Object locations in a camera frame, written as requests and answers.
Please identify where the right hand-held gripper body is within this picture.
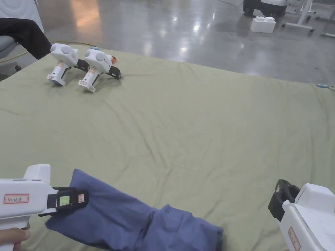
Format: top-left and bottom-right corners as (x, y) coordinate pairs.
(279, 183), (335, 251)

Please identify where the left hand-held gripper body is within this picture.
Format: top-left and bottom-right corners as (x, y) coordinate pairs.
(0, 164), (58, 231)

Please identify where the dark blue garment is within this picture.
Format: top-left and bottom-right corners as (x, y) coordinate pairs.
(44, 168), (224, 251)

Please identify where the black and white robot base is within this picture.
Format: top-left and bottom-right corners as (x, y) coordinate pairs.
(242, 0), (288, 19)

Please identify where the person's left hand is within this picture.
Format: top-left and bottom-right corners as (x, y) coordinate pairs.
(0, 223), (32, 251)

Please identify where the bed with pale green sheet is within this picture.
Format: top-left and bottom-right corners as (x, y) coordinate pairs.
(0, 44), (335, 251)

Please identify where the spare white hand-held gripper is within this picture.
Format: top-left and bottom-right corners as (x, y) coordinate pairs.
(47, 43), (90, 87)
(78, 48), (123, 93)

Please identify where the grey chair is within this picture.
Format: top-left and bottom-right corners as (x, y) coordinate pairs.
(0, 35), (22, 72)

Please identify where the white foam block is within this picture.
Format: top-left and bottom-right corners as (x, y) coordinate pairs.
(250, 16), (277, 33)

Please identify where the white wheeled stand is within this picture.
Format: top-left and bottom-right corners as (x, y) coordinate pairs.
(281, 0), (335, 35)

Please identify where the yellow cable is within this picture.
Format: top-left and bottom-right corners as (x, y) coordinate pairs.
(0, 41), (87, 63)

